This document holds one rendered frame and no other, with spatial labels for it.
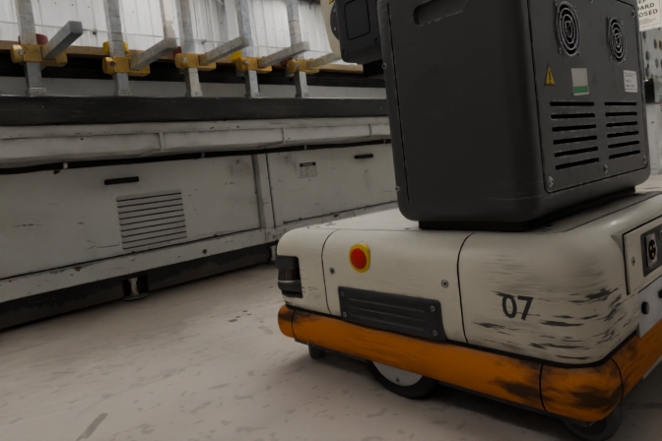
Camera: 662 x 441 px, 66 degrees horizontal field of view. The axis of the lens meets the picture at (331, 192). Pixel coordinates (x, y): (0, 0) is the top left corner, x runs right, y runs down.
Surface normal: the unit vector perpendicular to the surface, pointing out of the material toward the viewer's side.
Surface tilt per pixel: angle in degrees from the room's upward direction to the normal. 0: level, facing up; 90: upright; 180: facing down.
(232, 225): 90
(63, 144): 90
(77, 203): 91
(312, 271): 90
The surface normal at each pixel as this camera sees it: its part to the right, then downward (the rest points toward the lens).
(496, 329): -0.73, 0.12
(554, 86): 0.67, -0.04
